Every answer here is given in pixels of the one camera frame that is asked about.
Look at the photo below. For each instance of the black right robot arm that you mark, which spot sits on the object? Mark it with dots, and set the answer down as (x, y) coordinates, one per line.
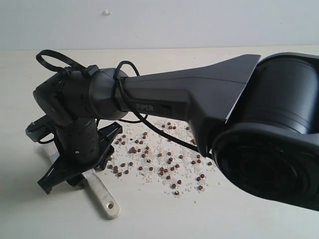
(258, 119)

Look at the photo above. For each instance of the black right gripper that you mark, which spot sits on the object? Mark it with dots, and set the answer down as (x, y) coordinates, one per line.
(81, 147)

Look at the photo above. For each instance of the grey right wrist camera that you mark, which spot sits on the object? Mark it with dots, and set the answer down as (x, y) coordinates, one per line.
(41, 128)

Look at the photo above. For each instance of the white paint brush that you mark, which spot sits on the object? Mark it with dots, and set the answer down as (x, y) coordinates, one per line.
(107, 204)

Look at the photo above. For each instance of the beans and rice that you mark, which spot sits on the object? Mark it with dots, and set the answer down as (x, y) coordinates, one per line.
(143, 155)

